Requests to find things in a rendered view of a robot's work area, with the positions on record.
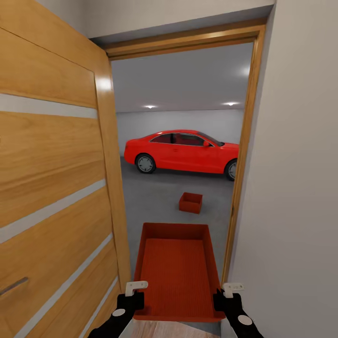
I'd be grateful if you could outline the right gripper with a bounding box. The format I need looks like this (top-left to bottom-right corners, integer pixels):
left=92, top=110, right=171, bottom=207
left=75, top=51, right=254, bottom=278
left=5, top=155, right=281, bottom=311
left=213, top=289, right=242, bottom=317

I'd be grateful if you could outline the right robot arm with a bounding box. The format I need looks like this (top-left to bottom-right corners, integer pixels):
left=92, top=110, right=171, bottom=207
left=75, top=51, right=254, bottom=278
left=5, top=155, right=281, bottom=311
left=213, top=283, right=264, bottom=338

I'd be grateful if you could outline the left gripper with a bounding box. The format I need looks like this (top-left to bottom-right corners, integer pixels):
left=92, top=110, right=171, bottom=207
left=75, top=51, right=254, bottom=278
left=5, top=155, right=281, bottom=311
left=117, top=292, right=144, bottom=313

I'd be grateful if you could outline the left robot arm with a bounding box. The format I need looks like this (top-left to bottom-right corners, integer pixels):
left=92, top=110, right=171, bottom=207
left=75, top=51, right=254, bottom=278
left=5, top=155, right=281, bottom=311
left=88, top=281, right=148, bottom=338

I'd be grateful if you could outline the storage box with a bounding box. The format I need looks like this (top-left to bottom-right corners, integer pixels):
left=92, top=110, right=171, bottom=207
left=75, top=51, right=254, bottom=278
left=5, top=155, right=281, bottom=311
left=133, top=222, right=226, bottom=323
left=179, top=192, right=202, bottom=214

